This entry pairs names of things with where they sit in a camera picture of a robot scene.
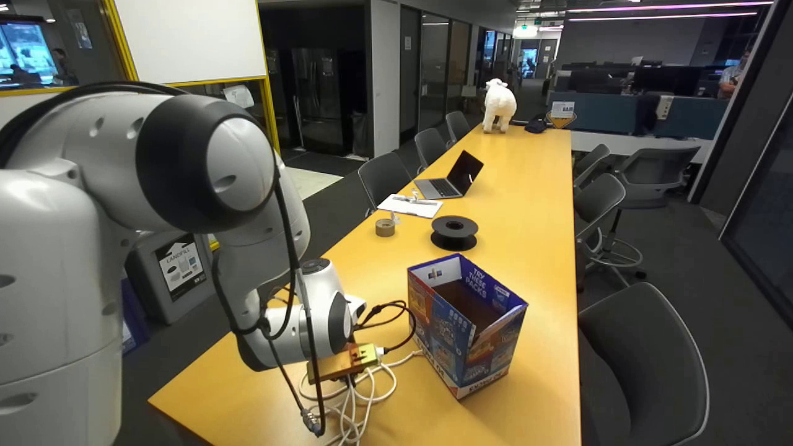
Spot white rope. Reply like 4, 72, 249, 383
300, 349, 427, 446

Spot blue snack cardboard box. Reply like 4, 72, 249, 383
404, 253, 531, 402

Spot gray box with label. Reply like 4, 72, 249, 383
123, 230, 213, 326

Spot white paper sheets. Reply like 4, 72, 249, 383
378, 194, 447, 220

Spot open silver laptop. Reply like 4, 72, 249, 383
411, 148, 487, 203

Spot white dog toy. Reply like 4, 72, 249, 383
482, 76, 521, 133

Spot blue office partition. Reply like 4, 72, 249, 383
550, 87, 732, 142

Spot large gray office chair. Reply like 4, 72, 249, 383
577, 279, 714, 446

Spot red and black wires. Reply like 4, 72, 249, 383
358, 298, 419, 354

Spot wooden camera mount plate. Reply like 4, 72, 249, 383
306, 340, 388, 383

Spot white whiteboard yellow frame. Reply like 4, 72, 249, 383
101, 0, 274, 90

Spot wall monitor screen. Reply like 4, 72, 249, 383
0, 14, 64, 90

